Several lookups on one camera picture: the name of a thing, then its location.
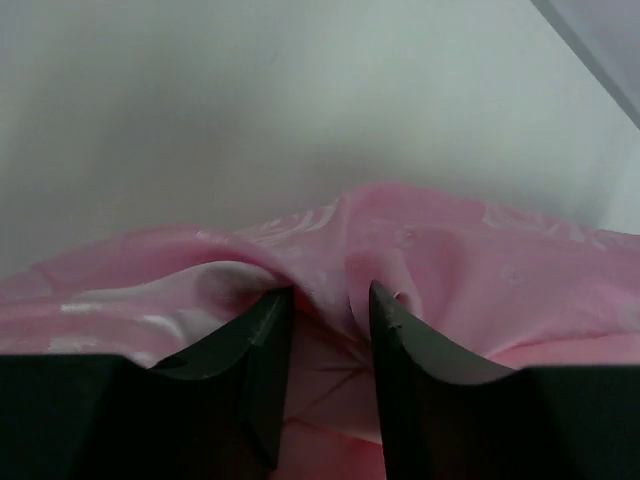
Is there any pink floral pillowcase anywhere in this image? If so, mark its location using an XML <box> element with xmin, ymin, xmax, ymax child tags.
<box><xmin>1</xmin><ymin>185</ymin><xmax>639</xmax><ymax>479</ymax></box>

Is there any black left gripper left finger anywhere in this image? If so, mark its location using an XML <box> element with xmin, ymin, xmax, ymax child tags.
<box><xmin>1</xmin><ymin>288</ymin><xmax>294</xmax><ymax>479</ymax></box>

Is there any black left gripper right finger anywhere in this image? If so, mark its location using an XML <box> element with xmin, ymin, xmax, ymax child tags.
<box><xmin>369</xmin><ymin>282</ymin><xmax>639</xmax><ymax>479</ymax></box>

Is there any right aluminium frame post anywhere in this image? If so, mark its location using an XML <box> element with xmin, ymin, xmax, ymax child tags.
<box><xmin>532</xmin><ymin>0</ymin><xmax>640</xmax><ymax>125</ymax></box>

